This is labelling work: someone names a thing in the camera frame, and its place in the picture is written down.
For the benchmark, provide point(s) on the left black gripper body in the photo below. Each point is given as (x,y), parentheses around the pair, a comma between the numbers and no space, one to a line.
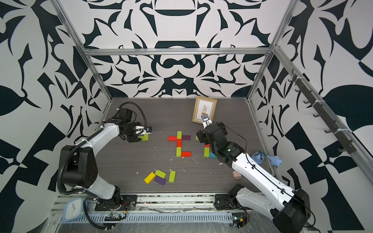
(131,137)

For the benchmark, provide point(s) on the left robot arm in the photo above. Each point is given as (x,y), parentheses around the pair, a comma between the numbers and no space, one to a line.
(78,171)

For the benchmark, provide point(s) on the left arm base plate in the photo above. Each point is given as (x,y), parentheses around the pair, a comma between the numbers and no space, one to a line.
(124,203)

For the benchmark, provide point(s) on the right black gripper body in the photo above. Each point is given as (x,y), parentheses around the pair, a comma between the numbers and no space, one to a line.
(201,135)

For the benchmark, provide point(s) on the aluminium front rail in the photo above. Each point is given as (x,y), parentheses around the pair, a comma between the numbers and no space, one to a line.
(183,202)

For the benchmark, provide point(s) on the pink beige small box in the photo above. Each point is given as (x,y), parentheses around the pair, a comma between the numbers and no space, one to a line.
(236,175)

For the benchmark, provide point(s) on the circuit board right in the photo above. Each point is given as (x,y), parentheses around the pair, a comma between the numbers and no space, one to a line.
(240,219)

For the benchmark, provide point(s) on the green circuit board left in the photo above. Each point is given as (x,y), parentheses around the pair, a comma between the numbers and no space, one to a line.
(115,217)

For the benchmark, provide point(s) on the yellow block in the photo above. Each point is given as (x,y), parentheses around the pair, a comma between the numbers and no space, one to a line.
(150,178)

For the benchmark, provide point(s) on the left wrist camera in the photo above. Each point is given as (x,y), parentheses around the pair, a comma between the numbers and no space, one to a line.
(140,130)

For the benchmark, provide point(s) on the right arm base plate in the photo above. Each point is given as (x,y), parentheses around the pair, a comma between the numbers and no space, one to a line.
(228,201)

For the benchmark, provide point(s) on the wooden picture frame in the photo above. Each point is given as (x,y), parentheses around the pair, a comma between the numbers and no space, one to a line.
(204,106)

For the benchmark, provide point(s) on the white cable duct strip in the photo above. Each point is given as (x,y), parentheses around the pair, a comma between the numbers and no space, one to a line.
(196,217)

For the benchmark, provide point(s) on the wall hook rail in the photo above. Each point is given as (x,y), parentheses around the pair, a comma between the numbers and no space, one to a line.
(348,141)

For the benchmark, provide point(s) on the lime block bottom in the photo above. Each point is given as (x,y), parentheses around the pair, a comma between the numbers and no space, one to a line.
(179,152)

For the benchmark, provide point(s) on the purple block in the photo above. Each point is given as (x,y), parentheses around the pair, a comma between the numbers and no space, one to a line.
(160,180)
(186,137)

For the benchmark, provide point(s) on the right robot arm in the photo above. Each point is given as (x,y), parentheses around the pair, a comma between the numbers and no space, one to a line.
(289,209)

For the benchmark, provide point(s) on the white blue alarm clock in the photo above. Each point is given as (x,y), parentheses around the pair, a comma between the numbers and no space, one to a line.
(73,210)

